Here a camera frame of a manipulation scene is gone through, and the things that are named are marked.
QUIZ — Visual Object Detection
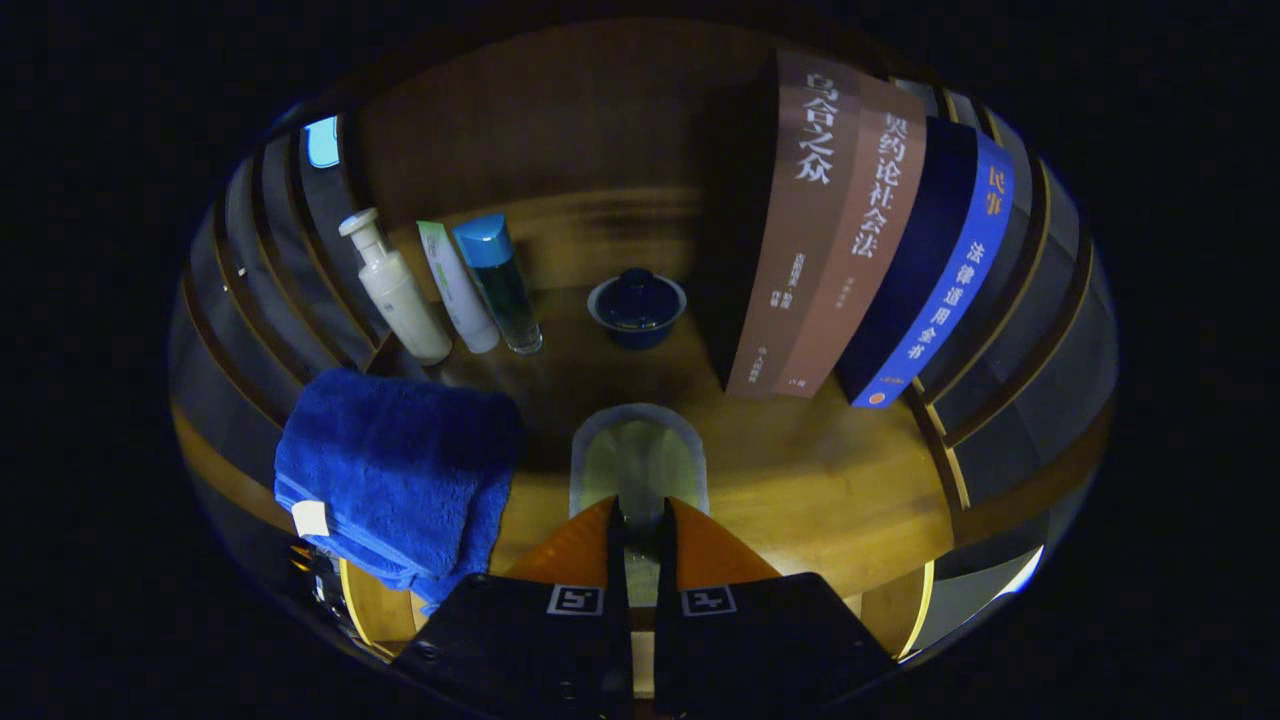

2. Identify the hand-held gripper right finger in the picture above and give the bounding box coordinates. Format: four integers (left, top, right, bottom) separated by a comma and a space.
655, 497, 896, 716

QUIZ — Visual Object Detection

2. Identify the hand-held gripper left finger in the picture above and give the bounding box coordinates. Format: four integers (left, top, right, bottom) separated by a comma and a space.
390, 495, 636, 716

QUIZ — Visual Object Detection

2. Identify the pale green ceramic stand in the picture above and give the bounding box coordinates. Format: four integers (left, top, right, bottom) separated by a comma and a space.
568, 402, 711, 606

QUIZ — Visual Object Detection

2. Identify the wooden countertop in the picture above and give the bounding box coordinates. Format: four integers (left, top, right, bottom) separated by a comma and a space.
170, 190, 961, 661

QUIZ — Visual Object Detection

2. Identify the wooden cabinet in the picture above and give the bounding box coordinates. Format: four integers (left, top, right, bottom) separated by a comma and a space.
170, 15, 1119, 691

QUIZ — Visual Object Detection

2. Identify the folded blue towel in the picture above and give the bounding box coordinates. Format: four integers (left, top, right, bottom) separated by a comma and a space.
273, 367, 523, 613

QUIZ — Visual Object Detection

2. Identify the dark blue lidded teacup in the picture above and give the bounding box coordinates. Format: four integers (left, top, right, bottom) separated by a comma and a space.
587, 267, 689, 351

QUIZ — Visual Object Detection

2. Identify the teal capped clear bottle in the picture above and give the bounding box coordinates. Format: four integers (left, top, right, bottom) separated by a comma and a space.
452, 213, 544, 356

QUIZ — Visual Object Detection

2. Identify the white green tube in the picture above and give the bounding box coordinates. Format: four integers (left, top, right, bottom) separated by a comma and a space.
416, 220, 500, 355

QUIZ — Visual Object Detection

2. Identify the white pump bottle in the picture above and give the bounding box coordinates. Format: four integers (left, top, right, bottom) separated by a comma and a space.
337, 207, 453, 367

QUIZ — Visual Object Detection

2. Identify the dark brown book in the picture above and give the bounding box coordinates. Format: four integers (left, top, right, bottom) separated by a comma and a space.
695, 48, 863, 401

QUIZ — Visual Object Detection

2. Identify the reddish brown book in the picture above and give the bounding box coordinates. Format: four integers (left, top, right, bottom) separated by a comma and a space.
775, 75, 928, 399

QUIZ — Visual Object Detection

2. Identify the blue book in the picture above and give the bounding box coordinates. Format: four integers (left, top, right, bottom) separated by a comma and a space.
835, 117, 1016, 409

